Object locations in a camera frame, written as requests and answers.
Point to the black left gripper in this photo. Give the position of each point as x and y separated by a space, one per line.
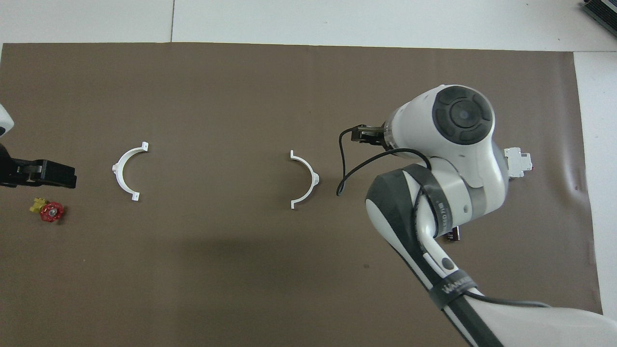
21 173

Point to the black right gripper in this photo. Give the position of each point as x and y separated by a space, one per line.
380 136

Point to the white half pipe clamp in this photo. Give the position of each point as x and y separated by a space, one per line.
115 168
316 179

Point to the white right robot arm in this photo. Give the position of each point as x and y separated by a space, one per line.
458 168

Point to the black cylindrical capacitor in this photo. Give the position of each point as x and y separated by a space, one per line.
455 234

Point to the white circuit breaker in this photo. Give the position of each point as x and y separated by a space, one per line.
520 164

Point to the brown paper mat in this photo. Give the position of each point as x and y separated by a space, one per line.
241 289

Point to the dark ribbed device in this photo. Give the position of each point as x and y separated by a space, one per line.
602 9

